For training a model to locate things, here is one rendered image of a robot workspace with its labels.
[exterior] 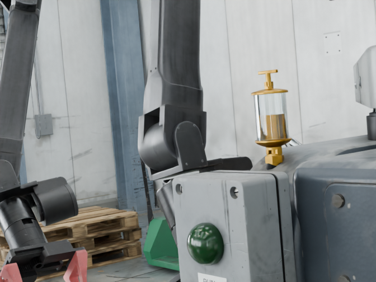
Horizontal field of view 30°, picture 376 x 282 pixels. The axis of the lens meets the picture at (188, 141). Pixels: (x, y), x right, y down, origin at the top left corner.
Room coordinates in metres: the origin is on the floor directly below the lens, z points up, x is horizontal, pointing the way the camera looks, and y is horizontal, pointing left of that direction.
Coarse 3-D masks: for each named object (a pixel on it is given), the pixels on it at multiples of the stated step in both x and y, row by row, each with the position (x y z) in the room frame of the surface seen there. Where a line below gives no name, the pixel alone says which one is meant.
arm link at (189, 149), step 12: (180, 132) 0.80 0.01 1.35; (192, 132) 0.81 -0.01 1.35; (180, 144) 0.80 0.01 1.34; (192, 144) 0.81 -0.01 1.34; (180, 156) 0.79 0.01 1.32; (192, 156) 0.80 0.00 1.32; (204, 156) 0.81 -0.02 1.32; (180, 168) 0.79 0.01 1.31; (192, 168) 0.80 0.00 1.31; (204, 168) 0.86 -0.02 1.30; (216, 168) 0.84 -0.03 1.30; (228, 168) 0.85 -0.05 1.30; (240, 168) 0.86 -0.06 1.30
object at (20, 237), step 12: (12, 228) 1.10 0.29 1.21; (24, 228) 1.10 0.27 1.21; (36, 228) 1.11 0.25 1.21; (12, 240) 1.09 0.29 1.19; (24, 240) 1.08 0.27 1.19; (36, 240) 1.09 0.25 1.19; (12, 252) 1.04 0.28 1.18; (24, 252) 1.06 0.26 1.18; (36, 252) 1.07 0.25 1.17; (24, 264) 1.09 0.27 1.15; (36, 264) 1.08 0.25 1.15; (48, 264) 1.12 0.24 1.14; (60, 264) 1.13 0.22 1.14
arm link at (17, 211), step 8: (32, 192) 1.16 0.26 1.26; (8, 200) 1.13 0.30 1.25; (16, 200) 1.13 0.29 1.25; (24, 200) 1.14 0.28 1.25; (32, 200) 1.16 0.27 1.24; (0, 208) 1.13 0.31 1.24; (8, 208) 1.12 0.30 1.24; (16, 208) 1.12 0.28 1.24; (24, 208) 1.13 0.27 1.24; (32, 208) 1.17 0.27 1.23; (40, 208) 1.14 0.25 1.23; (0, 216) 1.12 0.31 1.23; (8, 216) 1.11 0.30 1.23; (16, 216) 1.11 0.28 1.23; (24, 216) 1.11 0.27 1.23; (32, 216) 1.13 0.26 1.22; (40, 216) 1.14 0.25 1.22; (0, 224) 1.12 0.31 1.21; (8, 224) 1.11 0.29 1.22
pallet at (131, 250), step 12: (108, 240) 6.70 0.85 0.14; (120, 240) 6.64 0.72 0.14; (96, 252) 6.20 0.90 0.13; (108, 252) 6.70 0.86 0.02; (120, 252) 6.74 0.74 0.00; (132, 252) 6.43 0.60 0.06; (0, 264) 6.12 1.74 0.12; (96, 264) 6.23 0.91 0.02; (108, 264) 6.27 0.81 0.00; (48, 276) 5.92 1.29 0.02
